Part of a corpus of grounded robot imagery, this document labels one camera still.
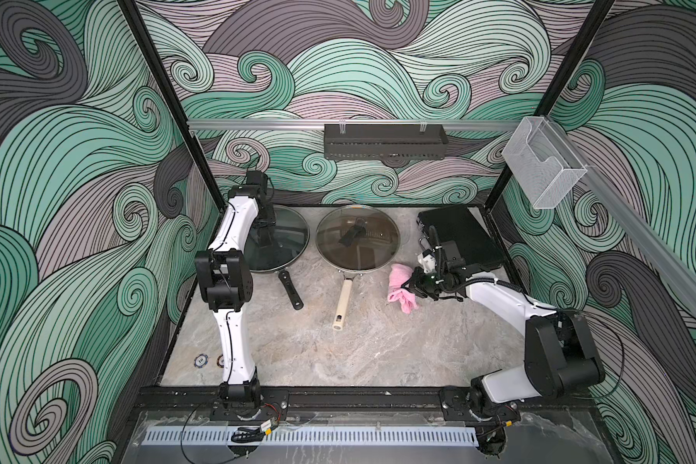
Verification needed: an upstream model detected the pink cloth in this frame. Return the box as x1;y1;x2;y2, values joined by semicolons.
387;263;419;314

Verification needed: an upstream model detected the glass pot lid black knob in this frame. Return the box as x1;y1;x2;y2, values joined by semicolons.
315;204;401;274

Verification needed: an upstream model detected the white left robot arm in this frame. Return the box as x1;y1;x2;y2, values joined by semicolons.
194;170;270;410

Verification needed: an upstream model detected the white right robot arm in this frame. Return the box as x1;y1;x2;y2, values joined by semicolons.
401;245;605;409

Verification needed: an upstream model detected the black frying pan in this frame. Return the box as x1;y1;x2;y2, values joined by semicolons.
242;204;311;311

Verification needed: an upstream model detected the black case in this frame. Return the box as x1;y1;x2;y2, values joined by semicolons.
417;205;505;274

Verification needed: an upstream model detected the blue poker chip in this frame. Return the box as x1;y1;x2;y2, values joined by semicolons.
193;354;209;368

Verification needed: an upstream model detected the brown pan beige handle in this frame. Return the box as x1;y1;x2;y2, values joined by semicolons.
315;204;401;332

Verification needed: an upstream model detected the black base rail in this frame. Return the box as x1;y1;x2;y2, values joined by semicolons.
133;386;520;425

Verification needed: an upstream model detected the black wall shelf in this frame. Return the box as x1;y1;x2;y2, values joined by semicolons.
323;123;449;162

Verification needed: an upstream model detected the clear wall bin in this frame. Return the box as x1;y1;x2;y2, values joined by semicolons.
503;116;588;210

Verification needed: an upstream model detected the aluminium back rail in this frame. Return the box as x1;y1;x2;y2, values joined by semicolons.
186;118;523;133

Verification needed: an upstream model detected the aluminium rail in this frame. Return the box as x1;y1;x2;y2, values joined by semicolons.
186;118;523;133
545;119;696;319

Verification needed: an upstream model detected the white cable duct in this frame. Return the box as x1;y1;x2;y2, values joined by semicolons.
141;425;479;447

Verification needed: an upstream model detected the aluminium right rail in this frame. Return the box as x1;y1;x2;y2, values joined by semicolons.
545;119;696;319

